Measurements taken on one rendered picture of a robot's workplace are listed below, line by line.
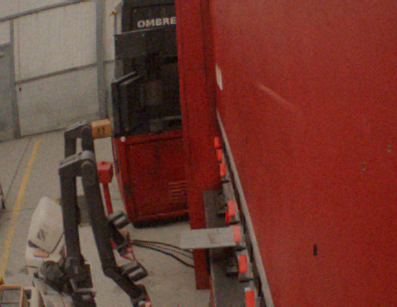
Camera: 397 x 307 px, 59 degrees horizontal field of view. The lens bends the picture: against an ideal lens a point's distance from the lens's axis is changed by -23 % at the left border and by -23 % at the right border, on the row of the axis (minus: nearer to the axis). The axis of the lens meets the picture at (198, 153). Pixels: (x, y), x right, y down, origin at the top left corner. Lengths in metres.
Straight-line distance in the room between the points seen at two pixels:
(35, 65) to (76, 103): 1.42
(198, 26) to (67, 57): 6.13
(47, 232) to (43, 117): 7.33
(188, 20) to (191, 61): 0.29
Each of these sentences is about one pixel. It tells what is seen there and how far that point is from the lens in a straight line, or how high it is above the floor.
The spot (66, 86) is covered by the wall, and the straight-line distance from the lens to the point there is 8.60.
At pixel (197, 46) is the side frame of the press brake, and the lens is 2.60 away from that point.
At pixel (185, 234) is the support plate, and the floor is 1.00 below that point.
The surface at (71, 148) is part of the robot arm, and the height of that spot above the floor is 1.54.
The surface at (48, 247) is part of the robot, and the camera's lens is 1.52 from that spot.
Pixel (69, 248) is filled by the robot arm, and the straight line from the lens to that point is 1.35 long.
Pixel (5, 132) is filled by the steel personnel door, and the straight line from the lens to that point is 8.94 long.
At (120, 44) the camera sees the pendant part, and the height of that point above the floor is 1.87.
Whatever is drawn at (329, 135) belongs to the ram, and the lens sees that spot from 0.46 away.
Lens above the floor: 1.99
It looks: 19 degrees down
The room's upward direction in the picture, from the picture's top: 4 degrees counter-clockwise
